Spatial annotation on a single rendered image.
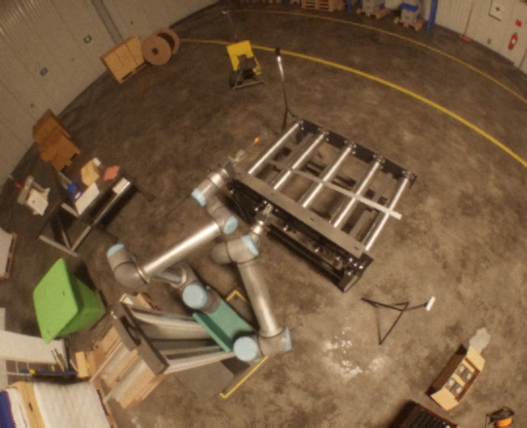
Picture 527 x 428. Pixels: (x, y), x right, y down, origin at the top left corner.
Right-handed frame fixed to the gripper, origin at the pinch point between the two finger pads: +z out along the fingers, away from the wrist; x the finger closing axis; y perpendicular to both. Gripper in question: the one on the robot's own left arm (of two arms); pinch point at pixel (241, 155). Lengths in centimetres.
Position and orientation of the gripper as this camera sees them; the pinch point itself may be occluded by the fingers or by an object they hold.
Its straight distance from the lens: 130.4
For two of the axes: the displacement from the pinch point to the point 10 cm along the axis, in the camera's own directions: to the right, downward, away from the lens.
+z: 6.4, -7.3, 2.4
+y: 7.5, 5.1, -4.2
